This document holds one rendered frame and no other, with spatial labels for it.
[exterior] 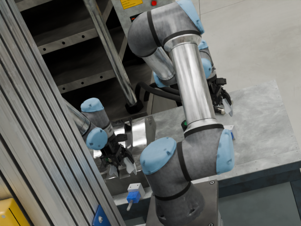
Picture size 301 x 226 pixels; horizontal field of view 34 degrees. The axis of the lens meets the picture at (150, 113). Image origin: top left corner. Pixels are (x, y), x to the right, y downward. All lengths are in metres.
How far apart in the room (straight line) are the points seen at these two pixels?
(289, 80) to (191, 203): 2.87
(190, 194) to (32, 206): 0.53
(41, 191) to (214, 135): 0.53
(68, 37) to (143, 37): 1.23
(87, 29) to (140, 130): 0.69
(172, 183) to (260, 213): 0.83
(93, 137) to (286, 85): 2.73
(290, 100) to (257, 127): 1.75
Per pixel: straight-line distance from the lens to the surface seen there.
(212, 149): 1.36
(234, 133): 2.18
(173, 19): 1.50
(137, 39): 1.53
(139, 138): 2.26
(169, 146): 1.39
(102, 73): 2.76
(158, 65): 1.73
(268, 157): 2.04
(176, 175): 1.39
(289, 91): 4.08
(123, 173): 2.13
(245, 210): 2.17
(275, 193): 2.13
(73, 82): 2.82
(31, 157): 1.04
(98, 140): 1.67
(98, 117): 1.82
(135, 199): 2.02
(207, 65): 1.85
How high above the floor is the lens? 1.98
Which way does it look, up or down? 26 degrees down
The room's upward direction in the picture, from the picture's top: 22 degrees counter-clockwise
